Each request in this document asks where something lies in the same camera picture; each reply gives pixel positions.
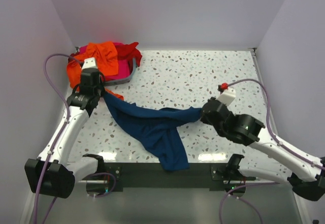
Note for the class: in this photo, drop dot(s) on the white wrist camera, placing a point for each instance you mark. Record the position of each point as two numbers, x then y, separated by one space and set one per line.
227 94
89 63

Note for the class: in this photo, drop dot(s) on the grey laundry basket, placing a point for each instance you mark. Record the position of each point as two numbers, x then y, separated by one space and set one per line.
126 71

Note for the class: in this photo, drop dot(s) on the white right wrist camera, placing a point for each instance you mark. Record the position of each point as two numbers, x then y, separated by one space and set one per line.
227 94

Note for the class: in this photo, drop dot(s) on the orange t-shirt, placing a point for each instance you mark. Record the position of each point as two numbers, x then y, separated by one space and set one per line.
74 71

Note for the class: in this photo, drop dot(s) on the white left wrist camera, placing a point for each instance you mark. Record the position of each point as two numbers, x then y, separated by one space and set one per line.
89 63

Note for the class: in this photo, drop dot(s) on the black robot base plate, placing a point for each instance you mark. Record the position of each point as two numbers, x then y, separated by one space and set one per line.
213 176

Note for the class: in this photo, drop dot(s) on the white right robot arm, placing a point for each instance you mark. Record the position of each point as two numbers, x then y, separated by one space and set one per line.
283 164

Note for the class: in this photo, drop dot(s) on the red t-shirt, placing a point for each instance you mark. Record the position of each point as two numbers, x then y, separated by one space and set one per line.
129 51

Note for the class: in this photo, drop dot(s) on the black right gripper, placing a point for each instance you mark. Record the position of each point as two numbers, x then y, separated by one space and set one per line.
206 110

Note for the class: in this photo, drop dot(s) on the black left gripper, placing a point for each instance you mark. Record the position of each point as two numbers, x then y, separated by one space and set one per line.
96 90

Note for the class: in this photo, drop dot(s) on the blue t-shirt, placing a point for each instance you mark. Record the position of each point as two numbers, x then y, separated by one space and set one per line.
156 130

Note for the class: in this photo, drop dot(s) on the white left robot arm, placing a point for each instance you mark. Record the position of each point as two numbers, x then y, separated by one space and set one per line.
49 174

